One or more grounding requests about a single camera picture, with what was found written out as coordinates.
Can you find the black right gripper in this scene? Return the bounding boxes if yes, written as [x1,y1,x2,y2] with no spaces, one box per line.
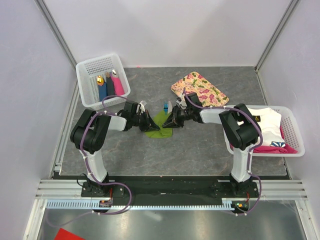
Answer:
[162,104,193,129]

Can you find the white laundry basket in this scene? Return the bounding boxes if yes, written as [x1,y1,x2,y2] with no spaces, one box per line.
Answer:
[224,105,306,158]

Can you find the pink folded garment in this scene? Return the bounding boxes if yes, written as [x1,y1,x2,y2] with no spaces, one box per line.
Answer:
[253,126,298,154]

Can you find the aluminium rail profile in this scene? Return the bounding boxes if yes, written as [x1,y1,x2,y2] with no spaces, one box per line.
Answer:
[35,179,308,201]

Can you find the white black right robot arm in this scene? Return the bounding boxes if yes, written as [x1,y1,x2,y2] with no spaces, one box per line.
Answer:
[162,92,262,198]

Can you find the gold spoon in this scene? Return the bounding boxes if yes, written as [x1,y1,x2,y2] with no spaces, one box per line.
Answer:
[96,75,105,86]

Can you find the blue rolled napkin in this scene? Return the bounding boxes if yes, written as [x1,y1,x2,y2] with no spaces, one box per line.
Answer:
[98,83,108,102]

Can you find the silver table knife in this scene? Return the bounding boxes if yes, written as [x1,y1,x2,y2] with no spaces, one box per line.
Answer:
[166,100,173,115]

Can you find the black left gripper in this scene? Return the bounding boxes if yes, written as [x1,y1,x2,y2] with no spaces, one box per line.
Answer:
[131,110,160,133]

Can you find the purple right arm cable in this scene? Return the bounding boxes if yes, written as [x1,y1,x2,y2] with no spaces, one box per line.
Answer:
[182,87,263,217]

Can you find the pink rolled napkin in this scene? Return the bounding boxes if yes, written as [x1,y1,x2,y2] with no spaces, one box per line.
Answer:
[111,75,125,96]

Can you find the white folded t-shirt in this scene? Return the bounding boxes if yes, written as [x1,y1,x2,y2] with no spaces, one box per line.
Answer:
[248,107,286,148]

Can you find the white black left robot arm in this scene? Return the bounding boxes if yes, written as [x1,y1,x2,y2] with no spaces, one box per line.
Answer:
[70,100,160,197]

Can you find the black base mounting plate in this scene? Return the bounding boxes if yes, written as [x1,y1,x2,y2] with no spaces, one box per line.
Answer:
[88,176,255,205]

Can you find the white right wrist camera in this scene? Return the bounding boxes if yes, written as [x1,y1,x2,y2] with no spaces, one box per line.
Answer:
[176,97,187,110]

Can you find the white perforated plastic basket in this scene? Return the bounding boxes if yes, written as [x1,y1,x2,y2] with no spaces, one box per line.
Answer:
[76,53,131,110]

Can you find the floral rectangular tray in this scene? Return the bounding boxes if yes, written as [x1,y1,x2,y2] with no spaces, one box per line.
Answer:
[170,71,229,107]

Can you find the dark grey rolled napkin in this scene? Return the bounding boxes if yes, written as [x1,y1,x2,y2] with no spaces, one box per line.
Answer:
[105,75,115,96]

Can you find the grey slotted cable duct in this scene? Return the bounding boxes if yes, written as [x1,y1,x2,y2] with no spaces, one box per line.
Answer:
[46,199,248,211]

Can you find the green paper napkin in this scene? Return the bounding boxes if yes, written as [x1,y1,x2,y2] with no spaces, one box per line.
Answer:
[145,110,173,139]

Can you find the blue metallic fork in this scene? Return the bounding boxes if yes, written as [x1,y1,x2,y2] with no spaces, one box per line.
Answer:
[163,101,169,115]

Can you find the red sheet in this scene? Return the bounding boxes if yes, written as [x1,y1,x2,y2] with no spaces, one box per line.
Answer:
[54,228,84,240]

